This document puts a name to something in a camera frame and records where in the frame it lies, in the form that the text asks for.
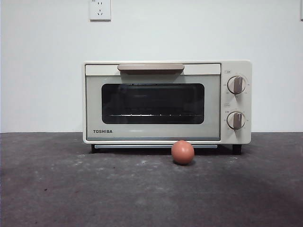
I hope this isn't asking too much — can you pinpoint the brown egg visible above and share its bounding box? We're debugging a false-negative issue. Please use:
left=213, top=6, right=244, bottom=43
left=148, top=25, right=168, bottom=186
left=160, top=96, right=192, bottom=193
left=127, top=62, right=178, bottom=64
left=171, top=140, right=195, bottom=166

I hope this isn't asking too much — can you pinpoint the glass oven door beige handle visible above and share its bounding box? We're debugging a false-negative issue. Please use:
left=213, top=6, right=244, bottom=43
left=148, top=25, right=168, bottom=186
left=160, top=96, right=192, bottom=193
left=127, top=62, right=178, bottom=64
left=85, top=63, right=222, bottom=141

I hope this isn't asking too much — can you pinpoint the cream Toshiba toaster oven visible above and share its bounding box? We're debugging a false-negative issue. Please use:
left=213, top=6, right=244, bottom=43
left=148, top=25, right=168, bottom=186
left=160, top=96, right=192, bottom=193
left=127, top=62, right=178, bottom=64
left=82, top=59, right=252, bottom=155

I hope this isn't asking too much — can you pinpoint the metal wire oven rack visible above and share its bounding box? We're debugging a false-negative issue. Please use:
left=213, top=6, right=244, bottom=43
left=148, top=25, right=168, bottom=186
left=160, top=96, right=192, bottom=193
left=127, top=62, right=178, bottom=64
left=110, top=113, right=204, bottom=118

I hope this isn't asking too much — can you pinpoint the white wall socket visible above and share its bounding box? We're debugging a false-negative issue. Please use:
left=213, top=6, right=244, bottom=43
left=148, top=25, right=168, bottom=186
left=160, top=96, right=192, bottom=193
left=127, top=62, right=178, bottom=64
left=89, top=0, right=111, bottom=22

